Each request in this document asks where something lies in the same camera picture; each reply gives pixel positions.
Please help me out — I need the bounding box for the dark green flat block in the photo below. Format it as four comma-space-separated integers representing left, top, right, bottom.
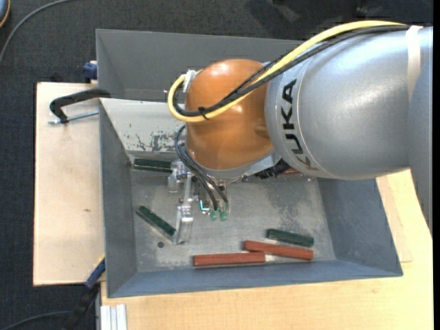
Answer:
265, 228, 315, 248
132, 157, 173, 174
135, 205, 177, 239

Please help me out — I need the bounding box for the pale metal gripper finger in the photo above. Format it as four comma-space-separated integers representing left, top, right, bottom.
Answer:
181, 204, 195, 244
173, 203, 186, 245

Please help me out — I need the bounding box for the red-brown flat block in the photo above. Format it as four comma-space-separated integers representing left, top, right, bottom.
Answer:
192, 251, 267, 267
243, 240, 315, 262

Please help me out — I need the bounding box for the grey metal bin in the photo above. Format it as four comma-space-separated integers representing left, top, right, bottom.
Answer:
95, 28, 404, 299

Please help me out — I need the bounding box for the pale wood board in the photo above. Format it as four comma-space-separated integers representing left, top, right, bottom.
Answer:
32, 81, 106, 287

